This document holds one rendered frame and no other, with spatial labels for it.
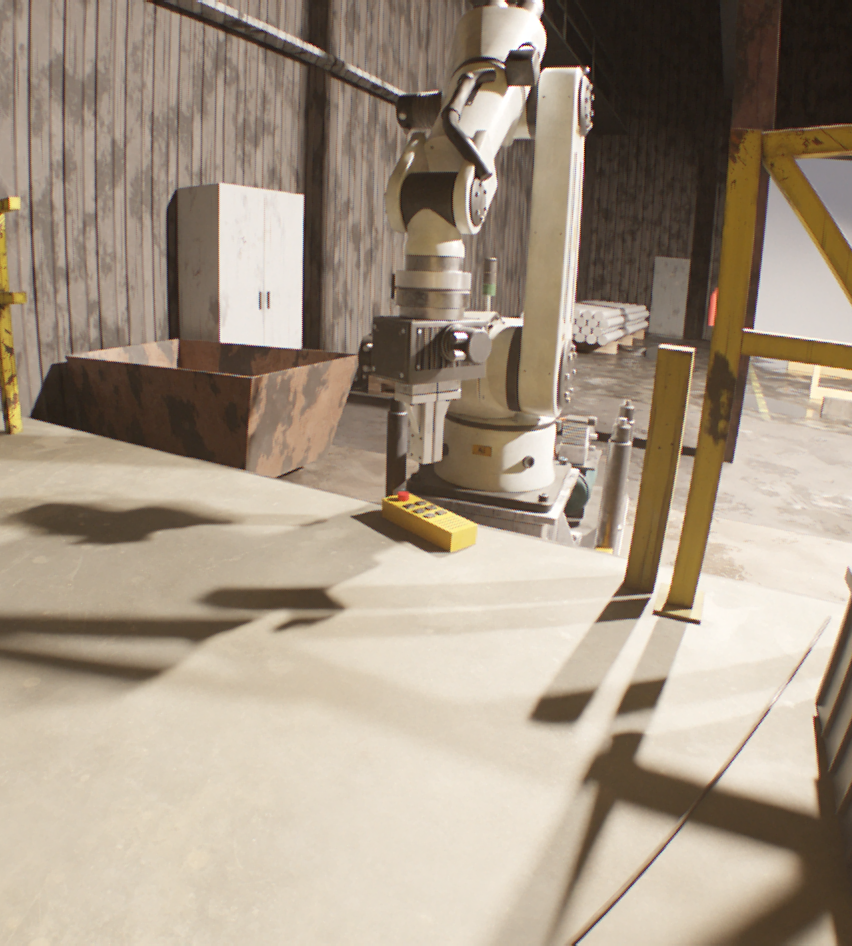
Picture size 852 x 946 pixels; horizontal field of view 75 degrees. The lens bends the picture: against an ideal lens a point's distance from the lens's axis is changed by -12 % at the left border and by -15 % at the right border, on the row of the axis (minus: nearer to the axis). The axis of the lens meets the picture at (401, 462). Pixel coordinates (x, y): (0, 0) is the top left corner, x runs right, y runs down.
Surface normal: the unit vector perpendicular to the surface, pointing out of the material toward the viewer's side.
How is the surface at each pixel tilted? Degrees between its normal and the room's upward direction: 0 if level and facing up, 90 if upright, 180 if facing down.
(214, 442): 100
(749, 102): 90
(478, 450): 90
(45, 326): 90
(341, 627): 0
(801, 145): 90
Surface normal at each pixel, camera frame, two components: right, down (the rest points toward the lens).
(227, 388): -0.48, 0.40
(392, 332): -0.78, 0.16
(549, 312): -0.38, 0.18
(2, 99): 0.88, 0.17
